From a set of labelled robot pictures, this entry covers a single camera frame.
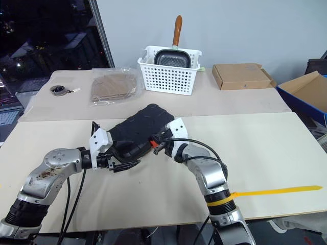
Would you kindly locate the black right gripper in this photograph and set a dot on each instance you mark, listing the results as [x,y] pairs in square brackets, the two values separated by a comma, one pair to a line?
[167,143]

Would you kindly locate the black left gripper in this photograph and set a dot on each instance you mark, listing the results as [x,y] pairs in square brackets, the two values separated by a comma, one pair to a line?
[107,160]

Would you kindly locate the black tool case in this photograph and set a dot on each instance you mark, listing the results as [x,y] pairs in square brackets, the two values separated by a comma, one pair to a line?
[143,127]

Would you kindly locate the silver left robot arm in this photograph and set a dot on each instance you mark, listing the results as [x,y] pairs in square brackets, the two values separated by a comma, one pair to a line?
[51,168]

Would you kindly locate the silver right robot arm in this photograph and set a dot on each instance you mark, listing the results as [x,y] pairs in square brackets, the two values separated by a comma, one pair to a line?
[212,173]

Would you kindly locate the white perforated plastic basket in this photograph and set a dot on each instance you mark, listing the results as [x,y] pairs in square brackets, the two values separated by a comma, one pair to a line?
[168,79]

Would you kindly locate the clear bag brown sheets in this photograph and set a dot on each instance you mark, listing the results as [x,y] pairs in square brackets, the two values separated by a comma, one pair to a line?
[112,88]

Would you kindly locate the pale green paper piece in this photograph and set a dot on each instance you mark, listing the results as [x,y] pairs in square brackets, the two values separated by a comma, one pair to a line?
[202,69]

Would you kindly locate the small white tag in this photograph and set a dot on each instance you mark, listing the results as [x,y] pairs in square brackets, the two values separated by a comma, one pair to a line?
[75,89]

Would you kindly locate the flat brown cardboard box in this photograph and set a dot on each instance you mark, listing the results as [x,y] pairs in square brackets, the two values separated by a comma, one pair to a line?
[240,76]

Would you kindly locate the open grey laptop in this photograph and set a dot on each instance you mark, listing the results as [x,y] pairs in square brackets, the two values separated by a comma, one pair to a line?
[7,117]

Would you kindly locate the blue cardboard box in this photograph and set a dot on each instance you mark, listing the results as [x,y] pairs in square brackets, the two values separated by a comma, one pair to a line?
[304,92]

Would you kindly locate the grey white shoe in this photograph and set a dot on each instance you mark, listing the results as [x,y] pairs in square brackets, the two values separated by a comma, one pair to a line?
[293,224]

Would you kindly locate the black stacked items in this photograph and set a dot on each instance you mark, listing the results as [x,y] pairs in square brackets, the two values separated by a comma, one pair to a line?
[316,66]

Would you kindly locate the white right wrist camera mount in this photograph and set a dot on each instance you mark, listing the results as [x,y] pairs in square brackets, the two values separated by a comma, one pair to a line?
[178,130]

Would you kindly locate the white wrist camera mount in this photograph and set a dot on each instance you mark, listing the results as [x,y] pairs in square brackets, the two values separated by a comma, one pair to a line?
[99,140]
[178,130]

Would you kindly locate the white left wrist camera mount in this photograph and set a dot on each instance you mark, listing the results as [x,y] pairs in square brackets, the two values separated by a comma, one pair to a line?
[99,140]

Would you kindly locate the grey window frame post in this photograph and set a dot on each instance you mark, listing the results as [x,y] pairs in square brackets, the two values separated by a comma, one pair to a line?
[102,33]

